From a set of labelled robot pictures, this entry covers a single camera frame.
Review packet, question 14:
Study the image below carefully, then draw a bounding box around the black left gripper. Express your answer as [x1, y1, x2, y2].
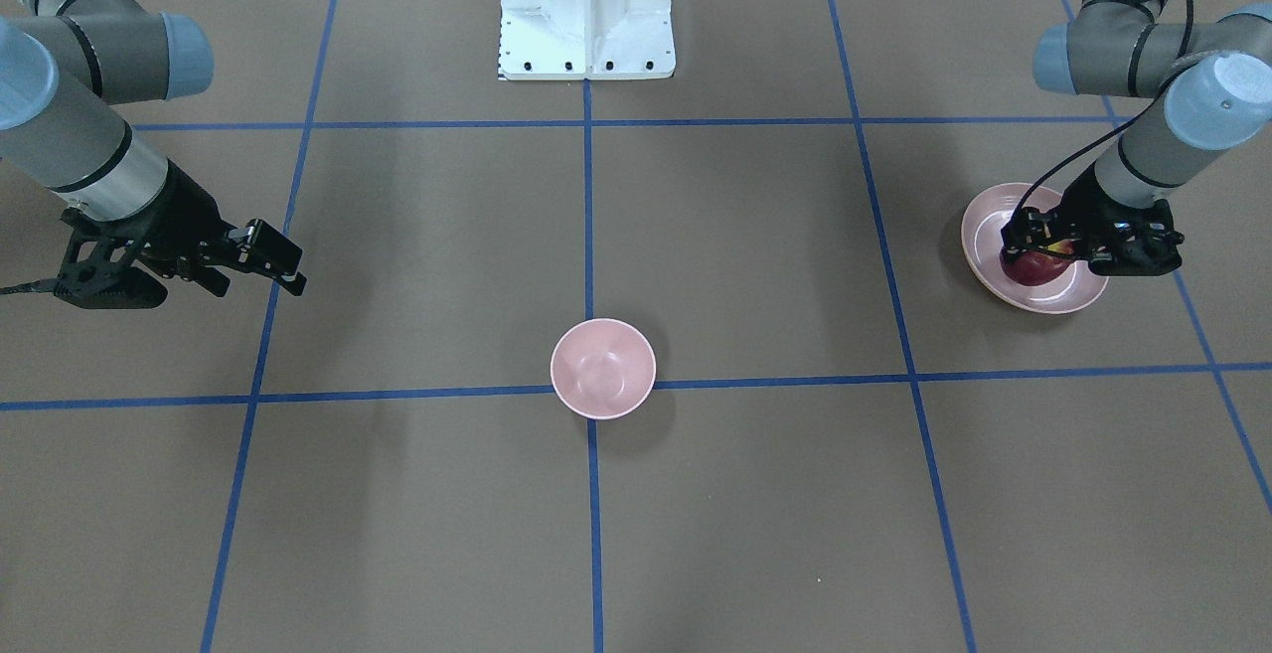
[1000, 174, 1174, 269]

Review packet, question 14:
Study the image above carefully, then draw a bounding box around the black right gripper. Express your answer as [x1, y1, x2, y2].
[137, 160, 307, 298]

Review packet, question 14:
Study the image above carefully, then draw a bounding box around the red apple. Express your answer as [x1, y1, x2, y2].
[1000, 249, 1072, 286]

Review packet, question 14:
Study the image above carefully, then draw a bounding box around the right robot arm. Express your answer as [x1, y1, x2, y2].
[1, 0, 307, 311]

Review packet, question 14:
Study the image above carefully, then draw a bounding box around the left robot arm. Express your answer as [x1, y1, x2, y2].
[1000, 0, 1269, 283]

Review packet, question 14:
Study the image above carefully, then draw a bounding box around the pink plate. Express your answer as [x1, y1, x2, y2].
[960, 183, 1110, 316]

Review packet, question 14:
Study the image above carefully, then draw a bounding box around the pink bowl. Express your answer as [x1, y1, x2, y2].
[550, 318, 658, 421]

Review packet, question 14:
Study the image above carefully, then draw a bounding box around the brown paper table cover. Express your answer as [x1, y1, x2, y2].
[3, 0, 1269, 652]

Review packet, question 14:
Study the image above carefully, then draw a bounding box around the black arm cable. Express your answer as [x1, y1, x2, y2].
[1014, 0, 1205, 227]

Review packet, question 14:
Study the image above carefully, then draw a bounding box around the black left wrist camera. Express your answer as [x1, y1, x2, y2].
[1086, 221, 1186, 277]

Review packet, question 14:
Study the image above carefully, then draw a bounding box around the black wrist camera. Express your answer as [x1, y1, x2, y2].
[52, 207, 168, 311]
[1086, 221, 1186, 277]

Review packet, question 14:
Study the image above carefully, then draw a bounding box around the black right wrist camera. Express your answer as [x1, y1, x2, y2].
[52, 207, 168, 311]

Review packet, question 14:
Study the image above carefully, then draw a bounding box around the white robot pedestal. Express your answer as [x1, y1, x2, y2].
[497, 0, 677, 81]

